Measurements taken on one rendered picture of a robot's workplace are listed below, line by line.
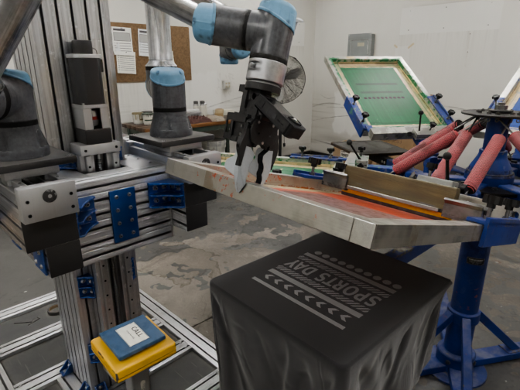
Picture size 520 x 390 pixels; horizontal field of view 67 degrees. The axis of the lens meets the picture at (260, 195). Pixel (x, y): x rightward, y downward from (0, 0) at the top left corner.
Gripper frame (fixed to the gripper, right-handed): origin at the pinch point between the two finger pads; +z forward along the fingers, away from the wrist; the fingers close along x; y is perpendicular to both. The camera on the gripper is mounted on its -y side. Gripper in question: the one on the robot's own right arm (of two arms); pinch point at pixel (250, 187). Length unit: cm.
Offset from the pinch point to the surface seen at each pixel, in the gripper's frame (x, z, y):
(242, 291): -15.4, 28.6, 11.7
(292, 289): -25.1, 25.9, 3.5
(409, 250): -75, 16, -2
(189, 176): 1.9, 1.6, 18.4
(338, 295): -31.4, 24.1, -5.9
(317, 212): 1.9, 0.2, -18.6
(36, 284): -36, 121, 237
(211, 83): -255, -74, 380
